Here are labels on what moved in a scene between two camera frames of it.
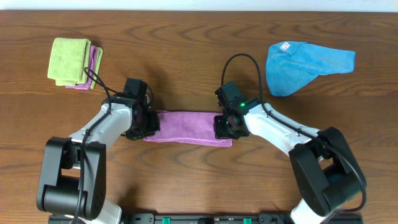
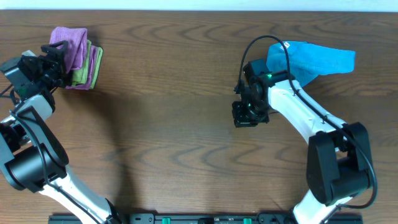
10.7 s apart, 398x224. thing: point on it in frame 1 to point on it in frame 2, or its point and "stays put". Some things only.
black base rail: (210, 218) stays put
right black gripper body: (223, 130) to (250, 114)
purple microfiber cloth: (191, 127) to (76, 53)
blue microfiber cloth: (290, 64) stays put
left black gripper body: (149, 126) to (55, 62)
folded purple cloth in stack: (93, 54) stays put
